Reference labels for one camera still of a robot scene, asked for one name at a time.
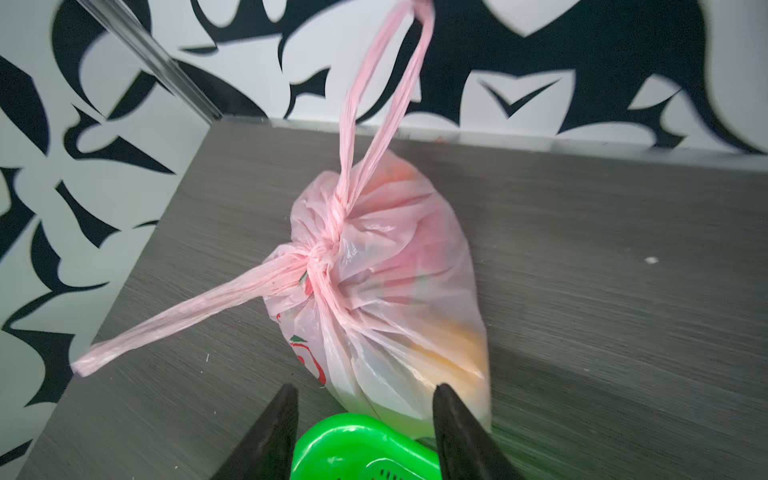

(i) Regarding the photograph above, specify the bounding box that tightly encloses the pink plastic bag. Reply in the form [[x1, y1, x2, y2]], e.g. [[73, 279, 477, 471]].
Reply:
[[72, 1, 492, 439]]

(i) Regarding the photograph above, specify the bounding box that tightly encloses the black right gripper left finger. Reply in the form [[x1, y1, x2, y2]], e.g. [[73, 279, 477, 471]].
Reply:
[[211, 384, 299, 480]]

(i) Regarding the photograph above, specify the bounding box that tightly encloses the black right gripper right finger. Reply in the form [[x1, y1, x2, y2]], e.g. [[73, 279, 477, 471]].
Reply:
[[433, 384, 524, 480]]

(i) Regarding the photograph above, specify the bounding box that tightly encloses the green plastic basket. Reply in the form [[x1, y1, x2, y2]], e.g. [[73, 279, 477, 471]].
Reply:
[[290, 413, 442, 480]]

